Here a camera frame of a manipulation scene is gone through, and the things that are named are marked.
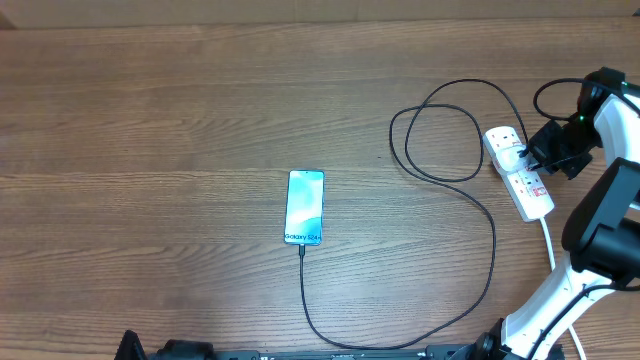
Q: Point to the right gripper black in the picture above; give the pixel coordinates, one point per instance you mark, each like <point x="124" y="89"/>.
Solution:
<point x="540" y="147"/>

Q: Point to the blue Galaxy smartphone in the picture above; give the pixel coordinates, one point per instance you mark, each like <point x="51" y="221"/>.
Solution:
<point x="304" y="208"/>

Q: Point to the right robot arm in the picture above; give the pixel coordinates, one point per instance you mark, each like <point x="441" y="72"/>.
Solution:
<point x="601" y="245"/>

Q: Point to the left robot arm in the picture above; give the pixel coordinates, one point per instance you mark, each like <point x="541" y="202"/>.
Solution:
<point x="130" y="347"/>

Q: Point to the white charger adapter plug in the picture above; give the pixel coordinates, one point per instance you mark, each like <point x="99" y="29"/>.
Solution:
<point x="511" y="159"/>

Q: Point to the white power strip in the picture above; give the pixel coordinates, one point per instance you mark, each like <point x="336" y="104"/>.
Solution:
<point x="517" y="172"/>

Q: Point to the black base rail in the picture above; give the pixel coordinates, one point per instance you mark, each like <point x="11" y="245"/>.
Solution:
<point x="350" y="354"/>

